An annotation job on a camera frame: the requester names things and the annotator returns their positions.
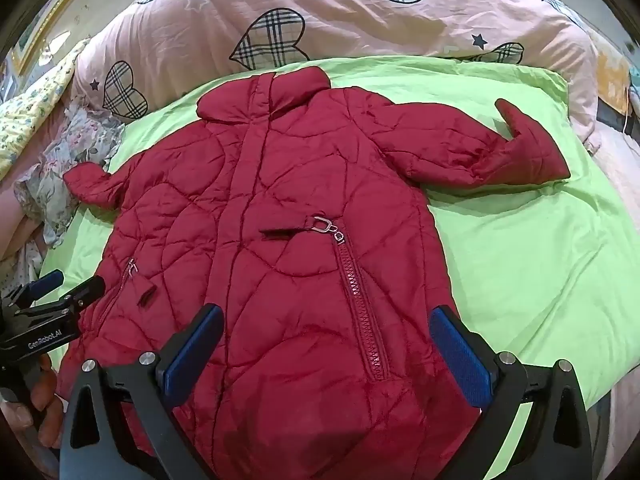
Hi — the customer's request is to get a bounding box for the gold picture frame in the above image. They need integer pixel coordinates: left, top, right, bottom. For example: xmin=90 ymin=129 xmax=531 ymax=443
xmin=10 ymin=0 xmax=107 ymax=77

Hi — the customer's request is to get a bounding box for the white cable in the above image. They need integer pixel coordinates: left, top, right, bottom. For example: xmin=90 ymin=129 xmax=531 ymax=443
xmin=620 ymin=80 xmax=633 ymax=136

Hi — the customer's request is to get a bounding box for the floral ruffled cloth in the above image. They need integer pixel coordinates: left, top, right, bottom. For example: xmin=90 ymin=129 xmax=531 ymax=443
xmin=14 ymin=94 xmax=126 ymax=252

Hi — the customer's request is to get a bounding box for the yellow floral cloth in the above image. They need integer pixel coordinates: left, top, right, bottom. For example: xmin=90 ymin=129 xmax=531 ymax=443
xmin=0 ymin=37 xmax=92 ymax=181

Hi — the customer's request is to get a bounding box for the light green blanket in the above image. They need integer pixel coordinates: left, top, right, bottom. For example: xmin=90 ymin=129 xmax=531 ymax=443
xmin=37 ymin=54 xmax=638 ymax=461

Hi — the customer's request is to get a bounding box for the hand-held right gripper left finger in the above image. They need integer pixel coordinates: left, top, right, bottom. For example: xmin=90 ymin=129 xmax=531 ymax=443
xmin=59 ymin=303 xmax=224 ymax=480

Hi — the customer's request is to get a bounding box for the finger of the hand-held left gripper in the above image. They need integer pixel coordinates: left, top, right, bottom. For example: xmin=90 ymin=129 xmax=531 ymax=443
xmin=20 ymin=269 xmax=66 ymax=307
xmin=15 ymin=275 xmax=107 ymax=322

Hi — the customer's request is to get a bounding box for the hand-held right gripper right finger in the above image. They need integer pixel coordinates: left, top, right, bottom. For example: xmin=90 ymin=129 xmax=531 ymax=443
xmin=429 ymin=305 xmax=596 ymax=480

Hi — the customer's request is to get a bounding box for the red quilted jacket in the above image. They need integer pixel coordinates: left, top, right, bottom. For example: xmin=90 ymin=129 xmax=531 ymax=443
xmin=54 ymin=66 xmax=572 ymax=480

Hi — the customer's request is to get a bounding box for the pink quilt with plaid hearts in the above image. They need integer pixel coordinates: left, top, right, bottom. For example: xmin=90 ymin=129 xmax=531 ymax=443
xmin=67 ymin=0 xmax=608 ymax=156

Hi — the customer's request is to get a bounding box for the person's left hand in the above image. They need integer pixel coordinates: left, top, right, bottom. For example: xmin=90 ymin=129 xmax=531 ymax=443
xmin=20 ymin=354 xmax=70 ymax=450

